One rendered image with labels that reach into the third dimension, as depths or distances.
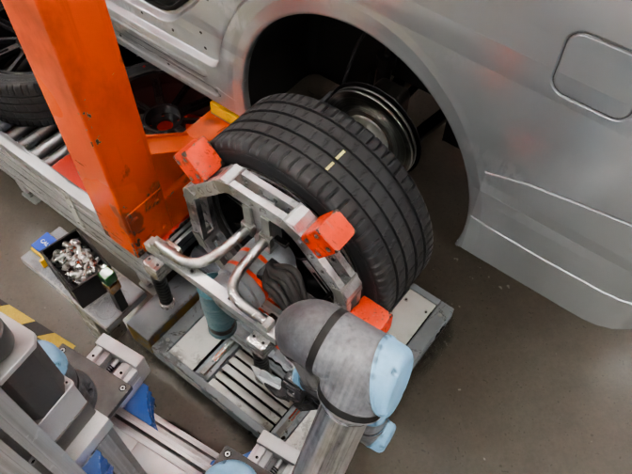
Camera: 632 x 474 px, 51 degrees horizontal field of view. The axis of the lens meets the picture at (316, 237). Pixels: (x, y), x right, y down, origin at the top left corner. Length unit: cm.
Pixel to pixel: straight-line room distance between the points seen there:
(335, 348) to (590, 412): 173
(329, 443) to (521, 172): 81
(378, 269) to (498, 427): 112
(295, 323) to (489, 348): 166
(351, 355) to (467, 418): 153
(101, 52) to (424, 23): 75
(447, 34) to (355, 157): 34
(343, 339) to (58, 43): 94
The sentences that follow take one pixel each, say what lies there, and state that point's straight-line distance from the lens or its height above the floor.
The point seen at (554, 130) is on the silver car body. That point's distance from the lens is 151.
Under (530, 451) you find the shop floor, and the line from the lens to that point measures 254.
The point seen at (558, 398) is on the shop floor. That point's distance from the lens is 265.
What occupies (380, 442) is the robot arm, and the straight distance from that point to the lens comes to 152.
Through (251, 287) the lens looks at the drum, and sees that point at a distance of 166.
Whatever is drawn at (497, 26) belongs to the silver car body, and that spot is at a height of 148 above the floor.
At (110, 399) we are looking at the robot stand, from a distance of 168.
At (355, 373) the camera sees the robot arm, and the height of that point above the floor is 138.
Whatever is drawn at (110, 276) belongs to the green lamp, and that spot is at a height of 66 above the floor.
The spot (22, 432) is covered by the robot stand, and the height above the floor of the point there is 155.
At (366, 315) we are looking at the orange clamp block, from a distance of 164.
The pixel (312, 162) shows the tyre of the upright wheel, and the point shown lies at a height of 117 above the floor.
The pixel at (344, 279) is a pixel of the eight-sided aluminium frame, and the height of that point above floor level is 98.
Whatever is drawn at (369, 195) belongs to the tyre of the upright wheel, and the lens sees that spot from 155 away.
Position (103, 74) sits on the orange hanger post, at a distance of 173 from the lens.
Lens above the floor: 232
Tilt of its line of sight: 55 degrees down
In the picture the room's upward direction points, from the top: straight up
